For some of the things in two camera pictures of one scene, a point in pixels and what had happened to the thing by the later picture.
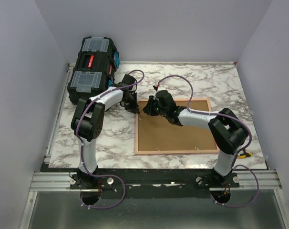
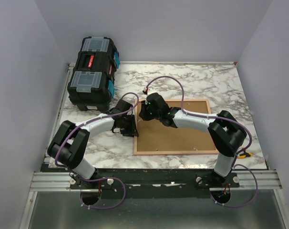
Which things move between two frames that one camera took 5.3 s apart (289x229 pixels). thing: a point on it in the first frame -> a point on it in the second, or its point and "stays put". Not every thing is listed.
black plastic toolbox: [94, 71] stays put
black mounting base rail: [155, 183] stays put
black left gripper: [133, 108] -> [131, 131]
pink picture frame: [155, 134] stays put
